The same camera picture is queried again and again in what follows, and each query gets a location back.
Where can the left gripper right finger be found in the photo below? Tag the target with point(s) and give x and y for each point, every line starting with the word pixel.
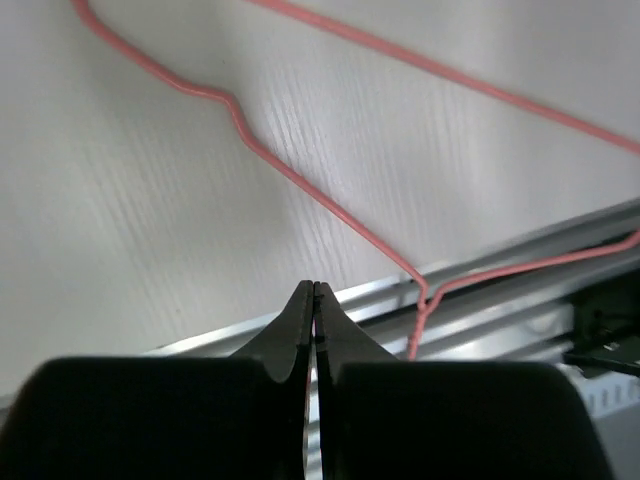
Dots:
pixel 339 341

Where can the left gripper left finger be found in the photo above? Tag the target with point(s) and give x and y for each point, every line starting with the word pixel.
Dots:
pixel 283 347

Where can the aluminium mounting rail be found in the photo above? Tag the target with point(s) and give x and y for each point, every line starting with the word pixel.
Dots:
pixel 386 314

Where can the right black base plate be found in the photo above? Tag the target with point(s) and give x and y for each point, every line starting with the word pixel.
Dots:
pixel 605 332

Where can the white slotted cable duct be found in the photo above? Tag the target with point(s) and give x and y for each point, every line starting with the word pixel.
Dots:
pixel 608 394

